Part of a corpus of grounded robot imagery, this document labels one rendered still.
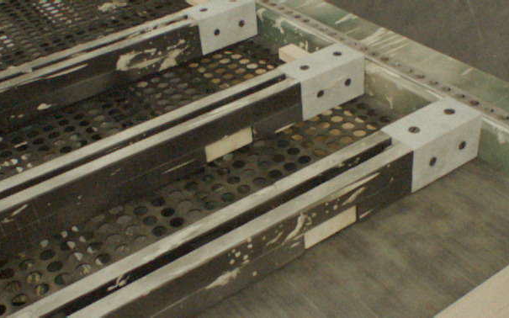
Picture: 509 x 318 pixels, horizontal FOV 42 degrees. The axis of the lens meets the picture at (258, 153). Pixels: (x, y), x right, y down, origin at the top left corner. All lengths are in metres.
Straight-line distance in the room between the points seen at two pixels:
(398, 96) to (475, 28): 1.05
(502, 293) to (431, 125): 0.25
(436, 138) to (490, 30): 1.19
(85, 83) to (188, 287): 0.54
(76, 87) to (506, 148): 0.68
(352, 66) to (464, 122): 0.23
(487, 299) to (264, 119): 0.41
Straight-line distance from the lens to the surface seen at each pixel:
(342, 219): 0.81
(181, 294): 0.71
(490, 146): 0.94
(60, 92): 1.14
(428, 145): 0.85
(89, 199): 0.88
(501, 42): 2.00
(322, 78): 1.00
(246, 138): 0.96
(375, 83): 1.06
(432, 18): 2.15
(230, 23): 1.25
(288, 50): 1.19
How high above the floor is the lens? 1.71
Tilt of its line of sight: 42 degrees down
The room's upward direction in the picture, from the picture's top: 82 degrees counter-clockwise
